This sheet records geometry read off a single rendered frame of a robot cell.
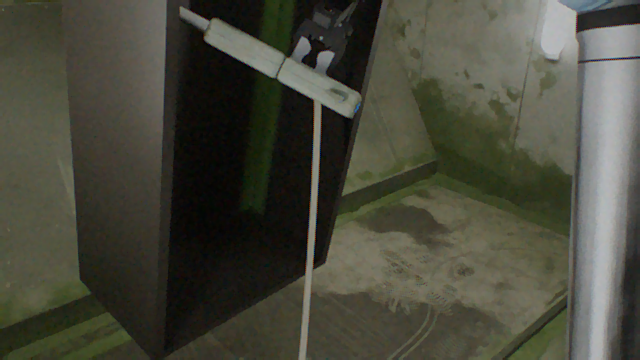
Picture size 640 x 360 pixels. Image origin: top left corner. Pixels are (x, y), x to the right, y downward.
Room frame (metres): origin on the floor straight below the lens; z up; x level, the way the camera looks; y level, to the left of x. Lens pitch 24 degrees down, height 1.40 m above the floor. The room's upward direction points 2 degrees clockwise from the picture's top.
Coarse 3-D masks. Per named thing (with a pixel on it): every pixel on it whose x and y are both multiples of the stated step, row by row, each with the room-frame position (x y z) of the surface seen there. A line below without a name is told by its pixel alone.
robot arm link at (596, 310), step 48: (576, 0) 0.42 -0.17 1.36; (624, 0) 0.40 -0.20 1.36; (624, 48) 0.39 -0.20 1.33; (576, 96) 0.43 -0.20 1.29; (624, 96) 0.38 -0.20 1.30; (576, 144) 0.41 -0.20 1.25; (624, 144) 0.37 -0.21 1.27; (576, 192) 0.40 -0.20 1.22; (624, 192) 0.36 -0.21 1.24; (576, 240) 0.39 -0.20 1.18; (624, 240) 0.35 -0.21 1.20; (576, 288) 0.37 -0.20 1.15; (624, 288) 0.34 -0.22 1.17; (576, 336) 0.36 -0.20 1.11; (624, 336) 0.33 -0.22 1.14
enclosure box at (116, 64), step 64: (64, 0) 1.13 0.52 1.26; (128, 0) 0.97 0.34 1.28; (192, 0) 1.37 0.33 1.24; (256, 0) 1.53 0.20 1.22; (320, 0) 1.49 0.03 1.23; (384, 0) 1.34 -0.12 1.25; (128, 64) 0.99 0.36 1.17; (192, 64) 1.40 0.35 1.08; (128, 128) 1.00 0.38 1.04; (192, 128) 1.43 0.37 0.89; (256, 128) 1.62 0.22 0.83; (128, 192) 1.02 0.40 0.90; (192, 192) 1.47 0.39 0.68; (256, 192) 1.67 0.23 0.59; (320, 192) 1.48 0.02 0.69; (128, 256) 1.05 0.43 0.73; (192, 256) 1.39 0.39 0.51; (256, 256) 1.44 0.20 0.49; (320, 256) 1.47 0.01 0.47; (128, 320) 1.07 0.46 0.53; (192, 320) 1.15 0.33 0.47
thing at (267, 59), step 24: (192, 24) 1.04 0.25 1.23; (216, 24) 1.03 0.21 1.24; (240, 48) 1.01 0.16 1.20; (264, 48) 1.01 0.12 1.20; (264, 72) 1.00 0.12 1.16; (288, 72) 0.99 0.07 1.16; (312, 72) 0.98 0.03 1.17; (312, 96) 0.97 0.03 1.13; (336, 96) 0.95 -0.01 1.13; (360, 96) 0.97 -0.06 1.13
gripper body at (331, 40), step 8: (360, 0) 1.09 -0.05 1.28; (352, 8) 1.11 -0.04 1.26; (312, 24) 1.05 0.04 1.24; (344, 24) 1.05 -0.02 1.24; (312, 32) 1.05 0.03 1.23; (320, 32) 1.04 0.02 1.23; (328, 32) 1.04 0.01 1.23; (336, 32) 1.04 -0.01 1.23; (344, 32) 1.04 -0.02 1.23; (312, 40) 1.05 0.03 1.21; (320, 40) 1.04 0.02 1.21; (328, 40) 1.04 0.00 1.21; (336, 40) 1.04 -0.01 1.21
